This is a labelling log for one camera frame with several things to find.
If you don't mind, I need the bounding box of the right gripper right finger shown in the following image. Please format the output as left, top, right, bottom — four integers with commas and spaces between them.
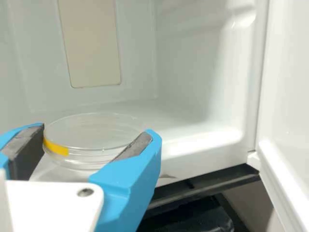
88, 129, 162, 232

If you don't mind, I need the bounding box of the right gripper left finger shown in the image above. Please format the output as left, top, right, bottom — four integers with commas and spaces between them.
0, 122, 46, 181

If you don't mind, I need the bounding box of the petri dish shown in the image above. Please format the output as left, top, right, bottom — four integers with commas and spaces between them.
42, 111, 148, 170

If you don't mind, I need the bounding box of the black platform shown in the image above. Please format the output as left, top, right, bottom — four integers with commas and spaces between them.
148, 166, 263, 211

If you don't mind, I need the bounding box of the white incubator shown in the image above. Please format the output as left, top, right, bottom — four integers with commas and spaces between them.
0, 0, 270, 188

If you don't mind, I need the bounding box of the incubator door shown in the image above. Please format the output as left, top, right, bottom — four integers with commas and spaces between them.
247, 0, 309, 232

